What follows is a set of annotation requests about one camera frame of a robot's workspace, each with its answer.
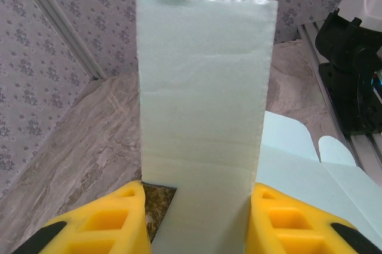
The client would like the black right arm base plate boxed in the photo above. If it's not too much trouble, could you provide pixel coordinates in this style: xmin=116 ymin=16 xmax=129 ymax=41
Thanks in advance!
xmin=318 ymin=62 xmax=382 ymax=134

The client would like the aluminium frame post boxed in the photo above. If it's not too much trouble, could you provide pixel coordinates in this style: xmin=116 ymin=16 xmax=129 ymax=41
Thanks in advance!
xmin=8 ymin=0 xmax=106 ymax=80

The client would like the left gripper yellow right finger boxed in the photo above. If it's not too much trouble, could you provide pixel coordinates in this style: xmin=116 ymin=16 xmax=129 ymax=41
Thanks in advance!
xmin=247 ymin=181 xmax=382 ymax=254

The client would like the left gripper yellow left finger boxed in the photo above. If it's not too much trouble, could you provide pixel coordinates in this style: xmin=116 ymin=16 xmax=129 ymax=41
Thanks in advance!
xmin=11 ymin=179 xmax=153 ymax=254

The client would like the teal paper box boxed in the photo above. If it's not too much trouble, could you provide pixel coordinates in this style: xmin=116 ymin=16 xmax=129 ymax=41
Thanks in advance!
xmin=135 ymin=0 xmax=382 ymax=254

